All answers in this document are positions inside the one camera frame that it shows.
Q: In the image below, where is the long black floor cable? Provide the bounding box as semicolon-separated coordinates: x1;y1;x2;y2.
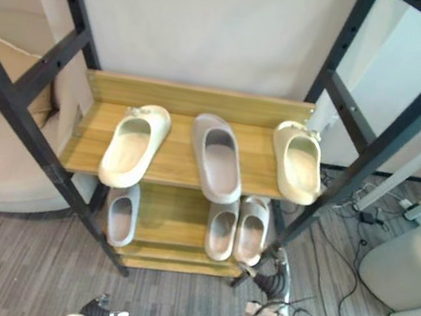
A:
336;227;421;316

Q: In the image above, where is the black metal rack frame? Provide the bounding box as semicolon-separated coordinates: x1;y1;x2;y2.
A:
0;0;421;316

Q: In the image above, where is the cream slipper with charms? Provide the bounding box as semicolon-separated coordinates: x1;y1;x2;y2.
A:
263;118;334;207
94;97;174;195

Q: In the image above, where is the beige cushion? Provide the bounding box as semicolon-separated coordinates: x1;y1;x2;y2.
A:
0;28;74;131

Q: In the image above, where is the small grey slipper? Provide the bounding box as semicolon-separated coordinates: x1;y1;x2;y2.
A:
100;180;143;251

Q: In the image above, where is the wide wooden shelf board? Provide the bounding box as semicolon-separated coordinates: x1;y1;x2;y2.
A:
56;66;339;212

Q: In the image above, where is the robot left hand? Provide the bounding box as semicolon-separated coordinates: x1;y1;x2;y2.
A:
79;289;133;316

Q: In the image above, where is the large grey slipper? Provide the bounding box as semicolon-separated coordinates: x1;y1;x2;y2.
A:
181;110;254;207

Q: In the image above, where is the black power adapter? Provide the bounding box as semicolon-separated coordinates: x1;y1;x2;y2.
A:
359;211;377;226

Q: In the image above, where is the grey rounded stool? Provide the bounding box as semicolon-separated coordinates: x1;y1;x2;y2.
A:
351;205;421;316

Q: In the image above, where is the beige slipper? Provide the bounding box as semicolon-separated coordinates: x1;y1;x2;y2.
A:
230;193;274;269
201;197;243;263

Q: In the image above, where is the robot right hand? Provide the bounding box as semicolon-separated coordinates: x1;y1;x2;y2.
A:
236;243;298;306

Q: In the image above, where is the narrow wooden shelf board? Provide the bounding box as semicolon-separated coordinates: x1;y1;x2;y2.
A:
97;173;281;290

